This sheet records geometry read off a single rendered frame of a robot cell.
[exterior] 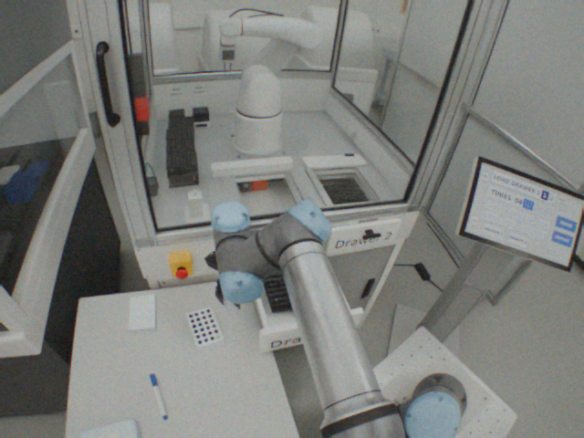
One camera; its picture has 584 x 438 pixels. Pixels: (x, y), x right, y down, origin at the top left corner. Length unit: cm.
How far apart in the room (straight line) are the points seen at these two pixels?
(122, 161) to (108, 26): 32
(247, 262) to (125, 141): 43
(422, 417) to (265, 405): 42
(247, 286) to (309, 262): 13
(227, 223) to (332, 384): 35
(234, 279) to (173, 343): 53
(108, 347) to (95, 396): 16
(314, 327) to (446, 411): 43
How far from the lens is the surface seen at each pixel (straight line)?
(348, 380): 40
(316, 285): 45
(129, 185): 89
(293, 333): 88
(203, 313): 105
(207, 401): 96
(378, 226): 120
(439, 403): 76
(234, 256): 57
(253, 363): 99
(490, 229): 130
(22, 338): 106
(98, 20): 74
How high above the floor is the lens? 167
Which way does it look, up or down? 42 degrees down
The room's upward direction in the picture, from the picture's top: 8 degrees clockwise
